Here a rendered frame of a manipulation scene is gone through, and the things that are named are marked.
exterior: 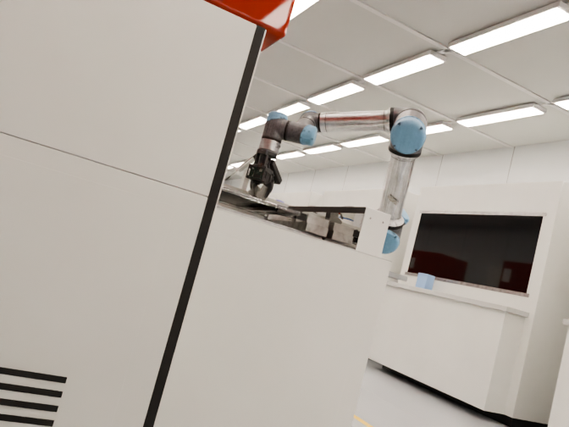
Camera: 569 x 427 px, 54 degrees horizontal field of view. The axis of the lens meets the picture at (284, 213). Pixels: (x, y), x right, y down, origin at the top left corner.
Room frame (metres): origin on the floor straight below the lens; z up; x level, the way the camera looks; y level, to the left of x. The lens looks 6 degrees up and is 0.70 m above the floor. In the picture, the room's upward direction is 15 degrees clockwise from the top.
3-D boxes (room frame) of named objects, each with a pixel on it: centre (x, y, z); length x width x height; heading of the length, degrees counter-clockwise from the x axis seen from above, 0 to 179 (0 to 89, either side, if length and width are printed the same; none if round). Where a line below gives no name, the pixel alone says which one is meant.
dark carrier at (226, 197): (1.85, 0.19, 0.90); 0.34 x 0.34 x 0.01; 24
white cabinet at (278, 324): (1.96, 0.13, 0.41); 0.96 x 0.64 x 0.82; 24
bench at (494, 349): (5.35, -2.01, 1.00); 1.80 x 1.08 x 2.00; 24
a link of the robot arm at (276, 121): (2.03, 0.11, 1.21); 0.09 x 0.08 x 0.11; 80
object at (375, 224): (1.93, -0.16, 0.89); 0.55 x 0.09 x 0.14; 24
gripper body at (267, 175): (2.03, 0.12, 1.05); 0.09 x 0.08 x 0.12; 155
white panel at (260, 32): (1.58, 0.32, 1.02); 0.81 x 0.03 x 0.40; 24
